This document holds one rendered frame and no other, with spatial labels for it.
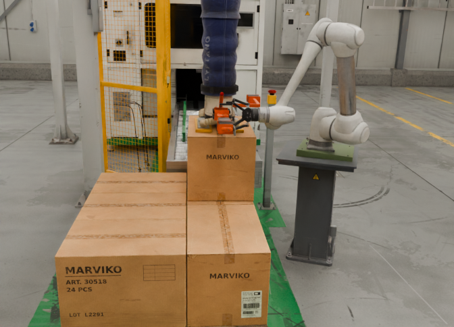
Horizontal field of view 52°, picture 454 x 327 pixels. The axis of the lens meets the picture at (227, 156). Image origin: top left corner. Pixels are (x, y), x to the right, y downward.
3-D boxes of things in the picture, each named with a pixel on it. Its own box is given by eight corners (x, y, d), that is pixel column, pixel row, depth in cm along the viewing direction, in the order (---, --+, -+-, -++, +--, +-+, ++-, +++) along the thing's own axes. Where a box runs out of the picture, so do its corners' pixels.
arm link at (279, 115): (269, 122, 259) (265, 126, 272) (297, 122, 260) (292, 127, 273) (269, 103, 260) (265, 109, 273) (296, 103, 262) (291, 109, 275)
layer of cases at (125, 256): (104, 224, 336) (101, 172, 325) (240, 223, 345) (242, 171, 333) (61, 331, 222) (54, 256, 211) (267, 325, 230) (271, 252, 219)
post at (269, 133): (261, 205, 416) (267, 94, 387) (269, 205, 416) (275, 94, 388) (263, 208, 409) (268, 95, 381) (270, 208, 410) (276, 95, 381)
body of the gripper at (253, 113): (259, 108, 260) (242, 108, 259) (259, 123, 262) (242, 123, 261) (257, 106, 267) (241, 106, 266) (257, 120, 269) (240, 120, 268)
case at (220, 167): (188, 169, 335) (188, 115, 323) (244, 169, 338) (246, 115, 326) (187, 200, 278) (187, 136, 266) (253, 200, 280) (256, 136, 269)
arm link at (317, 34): (301, 38, 272) (321, 40, 263) (314, 12, 275) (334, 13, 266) (311, 51, 281) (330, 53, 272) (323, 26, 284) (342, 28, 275)
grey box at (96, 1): (97, 31, 385) (95, -7, 376) (104, 31, 385) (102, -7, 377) (92, 32, 366) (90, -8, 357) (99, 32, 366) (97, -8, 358)
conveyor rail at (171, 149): (175, 119, 561) (174, 104, 556) (179, 119, 562) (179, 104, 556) (166, 186, 341) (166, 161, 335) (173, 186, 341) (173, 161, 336)
